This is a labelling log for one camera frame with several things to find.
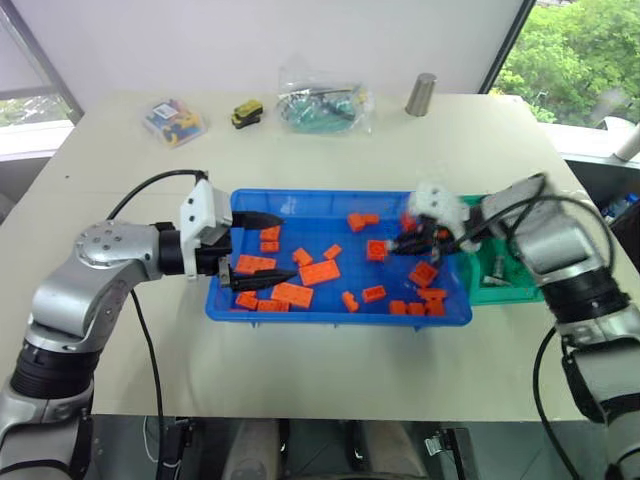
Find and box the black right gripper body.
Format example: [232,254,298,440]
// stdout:
[415,214,459,262]

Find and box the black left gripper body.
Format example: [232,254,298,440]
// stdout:
[194,226,235,277]

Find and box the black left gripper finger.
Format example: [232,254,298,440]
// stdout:
[229,210,287,232]
[217,255,300,293]

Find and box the blue plastic bin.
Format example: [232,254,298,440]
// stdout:
[204,188,474,330]

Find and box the green plastic bin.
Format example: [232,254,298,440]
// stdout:
[458,193,547,307]

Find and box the large orange toy brick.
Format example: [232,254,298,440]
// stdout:
[270,282,315,308]
[298,259,343,288]

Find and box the orange L-shaped toy brick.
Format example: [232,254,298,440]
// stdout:
[347,212,381,234]

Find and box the yellow and black toy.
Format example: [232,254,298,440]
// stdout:
[230,99,264,132]

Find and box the clear box of toy bricks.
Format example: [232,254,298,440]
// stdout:
[142,98,209,151]

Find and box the clear plastic bag of parts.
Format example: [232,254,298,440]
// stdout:
[275,53,377,137]

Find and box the grey metal cylinder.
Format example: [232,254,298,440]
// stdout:
[403,72,439,118]

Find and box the metal clamp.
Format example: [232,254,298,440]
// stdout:
[423,430,454,457]

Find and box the white pipe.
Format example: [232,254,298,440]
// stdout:
[613,122,640,162]

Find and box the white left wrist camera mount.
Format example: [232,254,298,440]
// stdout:
[178,178,234,280]

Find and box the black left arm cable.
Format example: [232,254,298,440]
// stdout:
[106,168,210,480]

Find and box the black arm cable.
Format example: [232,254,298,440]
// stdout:
[106,168,210,480]
[514,192,617,480]

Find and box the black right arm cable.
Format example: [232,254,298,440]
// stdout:
[514,192,617,480]

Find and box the thin white wire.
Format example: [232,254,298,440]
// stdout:
[141,414,155,462]

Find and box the dark window frame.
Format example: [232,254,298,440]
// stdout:
[0,0,85,127]
[478,0,539,95]

